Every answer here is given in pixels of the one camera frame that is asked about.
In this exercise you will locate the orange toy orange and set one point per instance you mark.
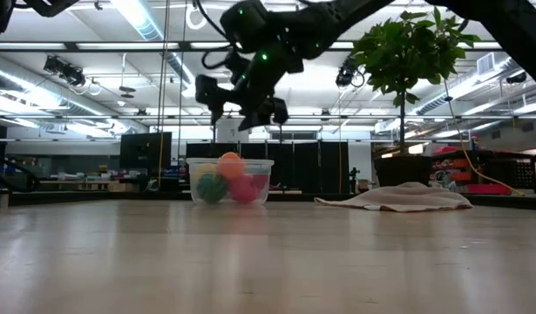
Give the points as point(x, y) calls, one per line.
point(231, 165)

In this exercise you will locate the red toy bell pepper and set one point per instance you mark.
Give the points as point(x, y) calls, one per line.
point(261, 182)

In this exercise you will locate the green striped toy watermelon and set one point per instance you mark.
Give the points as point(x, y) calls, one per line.
point(212, 188)

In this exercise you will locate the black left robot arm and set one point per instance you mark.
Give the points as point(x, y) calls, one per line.
point(49, 6)

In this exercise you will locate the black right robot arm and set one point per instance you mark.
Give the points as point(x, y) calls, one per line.
point(511, 30)

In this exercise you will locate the clear plastic tupperware container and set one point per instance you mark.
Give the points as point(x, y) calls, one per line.
point(191, 192)

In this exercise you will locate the black partition panels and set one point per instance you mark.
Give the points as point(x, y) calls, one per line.
point(320, 165)

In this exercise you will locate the black monitor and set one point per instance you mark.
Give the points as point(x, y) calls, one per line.
point(141, 150)

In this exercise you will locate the black ceiling device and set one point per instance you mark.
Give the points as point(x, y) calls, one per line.
point(65, 70)
point(347, 72)

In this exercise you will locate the small black stand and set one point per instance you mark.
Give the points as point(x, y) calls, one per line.
point(354, 179)

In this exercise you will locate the cluttered background bench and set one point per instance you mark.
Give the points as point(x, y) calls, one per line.
point(76, 181)

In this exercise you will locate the green plant in black pot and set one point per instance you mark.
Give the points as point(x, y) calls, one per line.
point(402, 174)

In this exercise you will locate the beige cloth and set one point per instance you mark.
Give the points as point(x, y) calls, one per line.
point(394, 198)

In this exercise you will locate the red bin storage shelf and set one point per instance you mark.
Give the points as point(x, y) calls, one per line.
point(511, 168)

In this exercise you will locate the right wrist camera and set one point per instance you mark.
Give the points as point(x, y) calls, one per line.
point(243, 24)

